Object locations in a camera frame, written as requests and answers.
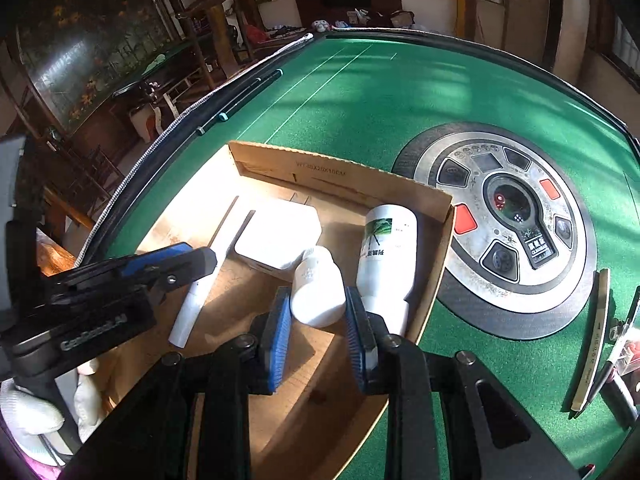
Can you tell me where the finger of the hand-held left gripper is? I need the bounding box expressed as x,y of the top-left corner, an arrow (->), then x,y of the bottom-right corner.
42,241 -> 193,286
117,246 -> 217,306

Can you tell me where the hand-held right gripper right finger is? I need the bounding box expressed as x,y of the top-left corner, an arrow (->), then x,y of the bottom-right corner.
344,286 -> 588,480

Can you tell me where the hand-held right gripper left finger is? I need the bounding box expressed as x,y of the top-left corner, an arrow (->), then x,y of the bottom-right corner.
65,287 -> 296,480

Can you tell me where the small white bottle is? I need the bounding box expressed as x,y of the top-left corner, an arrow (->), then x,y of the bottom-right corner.
290,246 -> 347,327

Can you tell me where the large white bottle green label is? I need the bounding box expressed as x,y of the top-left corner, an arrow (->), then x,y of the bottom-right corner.
356,204 -> 418,336

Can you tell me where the shallow cardboard box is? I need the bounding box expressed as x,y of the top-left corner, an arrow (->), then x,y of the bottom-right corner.
95,140 -> 457,480

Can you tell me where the black ballpoint pen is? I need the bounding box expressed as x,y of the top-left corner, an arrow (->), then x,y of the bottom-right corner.
570,305 -> 640,418

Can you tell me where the clear package red item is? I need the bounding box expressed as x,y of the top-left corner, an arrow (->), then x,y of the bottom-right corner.
617,285 -> 640,376

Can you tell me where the person's left hand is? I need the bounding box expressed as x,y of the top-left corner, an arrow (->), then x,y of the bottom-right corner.
0,360 -> 108,466

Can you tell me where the white square box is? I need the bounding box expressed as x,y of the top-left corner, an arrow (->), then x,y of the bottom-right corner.
234,199 -> 322,282

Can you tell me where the black pen teal cap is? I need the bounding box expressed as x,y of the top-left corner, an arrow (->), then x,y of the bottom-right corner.
196,72 -> 263,137
218,69 -> 280,123

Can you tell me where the green side table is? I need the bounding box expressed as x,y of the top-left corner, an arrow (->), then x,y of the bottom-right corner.
115,42 -> 201,96

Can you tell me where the round table control panel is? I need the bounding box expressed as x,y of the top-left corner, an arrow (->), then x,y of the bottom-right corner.
391,121 -> 598,337

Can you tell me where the wooden rack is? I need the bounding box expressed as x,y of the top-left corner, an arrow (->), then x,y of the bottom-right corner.
177,0 -> 258,68

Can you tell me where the beige curved strip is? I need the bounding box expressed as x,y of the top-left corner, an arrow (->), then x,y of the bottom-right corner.
571,268 -> 612,413

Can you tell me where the dark television cabinet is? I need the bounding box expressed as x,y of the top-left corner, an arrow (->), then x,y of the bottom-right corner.
292,0 -> 401,27

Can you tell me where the window with metal grille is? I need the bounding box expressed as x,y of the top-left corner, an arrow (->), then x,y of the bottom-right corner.
590,10 -> 640,91

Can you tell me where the pale frame chair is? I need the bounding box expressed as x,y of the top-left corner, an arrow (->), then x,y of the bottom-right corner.
162,67 -> 211,121

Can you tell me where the floral wall painting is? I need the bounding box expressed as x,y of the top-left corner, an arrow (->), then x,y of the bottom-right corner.
15,0 -> 176,131

